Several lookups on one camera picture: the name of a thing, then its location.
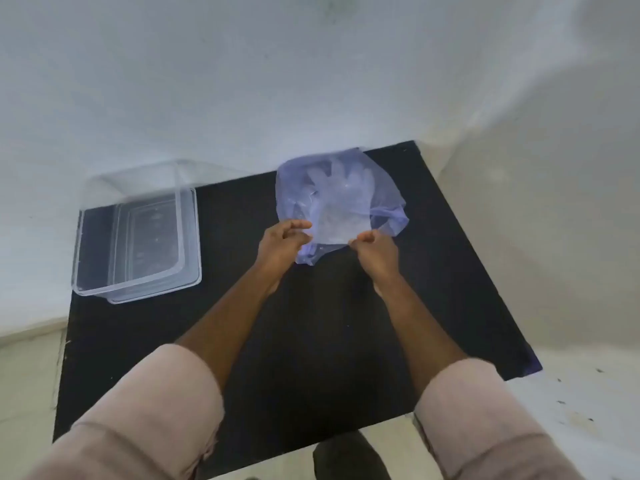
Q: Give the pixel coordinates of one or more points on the person's left hand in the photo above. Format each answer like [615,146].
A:
[280,247]

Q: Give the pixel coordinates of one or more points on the person's right hand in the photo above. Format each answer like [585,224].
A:
[382,257]

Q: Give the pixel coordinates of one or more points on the blue plastic bag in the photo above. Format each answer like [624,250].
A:
[385,194]

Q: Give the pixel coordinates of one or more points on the transparent plastic glove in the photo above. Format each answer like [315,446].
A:
[345,194]

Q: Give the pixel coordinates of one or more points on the clear plastic container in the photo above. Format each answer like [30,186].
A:
[150,234]

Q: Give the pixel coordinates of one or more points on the person's left forearm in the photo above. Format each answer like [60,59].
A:
[230,324]

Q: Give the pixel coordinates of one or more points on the person's right forearm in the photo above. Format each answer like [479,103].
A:
[420,334]

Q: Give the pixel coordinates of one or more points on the person's dark trousers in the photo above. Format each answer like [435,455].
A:
[350,459]

